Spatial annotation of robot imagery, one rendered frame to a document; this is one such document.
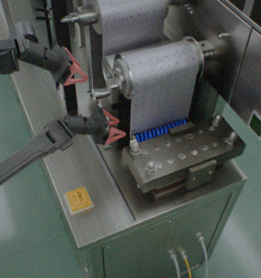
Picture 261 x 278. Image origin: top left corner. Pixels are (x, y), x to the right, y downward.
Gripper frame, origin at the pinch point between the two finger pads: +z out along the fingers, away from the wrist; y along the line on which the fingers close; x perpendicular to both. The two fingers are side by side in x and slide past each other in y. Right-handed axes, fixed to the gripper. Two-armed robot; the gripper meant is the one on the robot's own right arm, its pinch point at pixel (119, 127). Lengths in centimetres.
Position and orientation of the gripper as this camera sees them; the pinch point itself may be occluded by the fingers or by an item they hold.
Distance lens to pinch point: 121.9
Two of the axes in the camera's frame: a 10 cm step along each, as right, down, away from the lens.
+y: 3.7, 7.4, -5.7
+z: 8.1, 0.4, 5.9
